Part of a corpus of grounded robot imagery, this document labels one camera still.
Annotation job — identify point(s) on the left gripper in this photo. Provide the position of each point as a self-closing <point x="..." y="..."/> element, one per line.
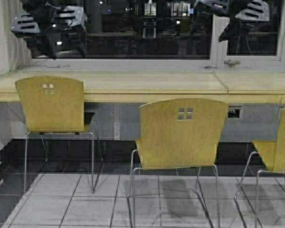
<point x="39" y="19"/>

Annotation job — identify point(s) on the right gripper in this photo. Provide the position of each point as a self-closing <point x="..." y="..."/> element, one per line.
<point x="239" y="11"/>

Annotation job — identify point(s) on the yellow wooden chair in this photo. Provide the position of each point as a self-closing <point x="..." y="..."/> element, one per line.
<point x="56" y="105"/>
<point x="272" y="154"/>
<point x="175" y="134"/>

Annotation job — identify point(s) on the long beige wooden counter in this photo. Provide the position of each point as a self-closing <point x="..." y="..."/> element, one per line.
<point x="233" y="86"/>

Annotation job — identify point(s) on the window latch handle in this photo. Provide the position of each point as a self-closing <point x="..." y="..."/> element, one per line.
<point x="231" y="63"/>

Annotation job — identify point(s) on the wall power outlet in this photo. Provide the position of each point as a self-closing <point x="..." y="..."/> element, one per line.
<point x="234" y="112"/>

